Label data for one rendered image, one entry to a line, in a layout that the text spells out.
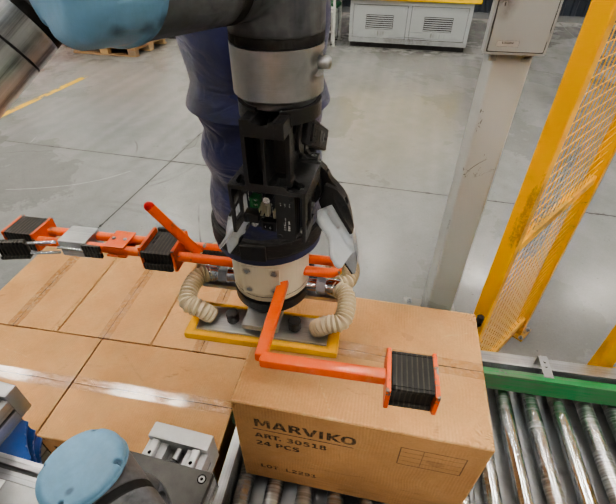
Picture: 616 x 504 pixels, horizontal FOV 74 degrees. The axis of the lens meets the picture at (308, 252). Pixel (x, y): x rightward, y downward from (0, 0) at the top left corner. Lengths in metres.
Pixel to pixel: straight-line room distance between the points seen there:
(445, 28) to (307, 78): 7.80
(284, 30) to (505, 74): 1.46
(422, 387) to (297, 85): 0.51
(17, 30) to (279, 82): 0.18
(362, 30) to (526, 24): 6.64
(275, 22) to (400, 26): 7.82
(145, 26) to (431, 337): 1.05
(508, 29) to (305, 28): 1.35
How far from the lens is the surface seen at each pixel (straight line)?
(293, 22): 0.32
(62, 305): 2.06
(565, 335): 2.78
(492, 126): 1.80
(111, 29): 0.26
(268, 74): 0.33
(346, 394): 1.05
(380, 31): 8.17
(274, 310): 0.80
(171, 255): 0.95
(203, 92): 0.67
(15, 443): 1.24
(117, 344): 1.80
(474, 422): 1.08
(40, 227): 1.17
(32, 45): 0.37
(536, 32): 1.67
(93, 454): 0.69
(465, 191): 1.92
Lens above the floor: 1.84
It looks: 39 degrees down
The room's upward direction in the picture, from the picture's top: straight up
